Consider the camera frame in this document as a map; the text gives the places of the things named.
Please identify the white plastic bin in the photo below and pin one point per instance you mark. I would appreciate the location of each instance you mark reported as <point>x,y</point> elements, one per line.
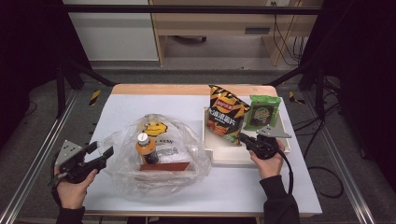
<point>230,155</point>

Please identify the person's left hand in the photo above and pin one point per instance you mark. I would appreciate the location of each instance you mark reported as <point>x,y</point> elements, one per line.
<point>73,196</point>

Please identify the black curtain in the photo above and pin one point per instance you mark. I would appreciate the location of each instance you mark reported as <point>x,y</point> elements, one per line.
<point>28,56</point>
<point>367,77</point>

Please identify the green snack packet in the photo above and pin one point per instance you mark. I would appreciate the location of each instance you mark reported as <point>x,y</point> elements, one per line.
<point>263,113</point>

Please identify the black metal stand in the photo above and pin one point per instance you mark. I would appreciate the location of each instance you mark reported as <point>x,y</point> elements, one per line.
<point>60,90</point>
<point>319,90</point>

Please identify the person's right hand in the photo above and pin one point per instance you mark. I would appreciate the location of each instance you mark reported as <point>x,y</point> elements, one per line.
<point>271,168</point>

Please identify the orange juice bottle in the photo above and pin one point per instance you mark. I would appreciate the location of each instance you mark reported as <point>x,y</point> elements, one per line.
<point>146,151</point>

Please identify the black orange chip bag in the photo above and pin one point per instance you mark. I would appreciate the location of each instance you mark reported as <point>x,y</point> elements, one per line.
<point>224,115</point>

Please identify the yellow black tape strip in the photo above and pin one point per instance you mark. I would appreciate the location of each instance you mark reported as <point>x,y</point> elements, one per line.
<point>95,97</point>
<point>294,98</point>

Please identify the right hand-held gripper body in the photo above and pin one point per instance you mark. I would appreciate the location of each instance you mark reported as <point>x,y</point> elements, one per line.
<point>274,133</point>

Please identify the white table mat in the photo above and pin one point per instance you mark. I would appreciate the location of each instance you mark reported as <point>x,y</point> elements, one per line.
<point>236,193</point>

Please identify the black horizontal metal bar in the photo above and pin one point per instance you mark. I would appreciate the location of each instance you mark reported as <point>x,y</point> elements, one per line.
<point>186,9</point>

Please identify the aluminium rail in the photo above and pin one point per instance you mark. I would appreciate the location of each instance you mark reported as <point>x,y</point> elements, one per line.
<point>40,155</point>
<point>345,174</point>

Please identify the clear plastic bag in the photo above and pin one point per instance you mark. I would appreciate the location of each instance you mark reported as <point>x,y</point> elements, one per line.
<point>124,183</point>

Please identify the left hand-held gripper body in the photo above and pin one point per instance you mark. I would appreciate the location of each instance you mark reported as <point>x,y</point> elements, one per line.
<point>68,151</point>

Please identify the white cabinet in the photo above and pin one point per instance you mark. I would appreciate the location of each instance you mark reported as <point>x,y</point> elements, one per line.
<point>115,34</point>

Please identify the red box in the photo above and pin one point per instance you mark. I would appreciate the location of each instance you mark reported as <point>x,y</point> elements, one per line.
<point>165,166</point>

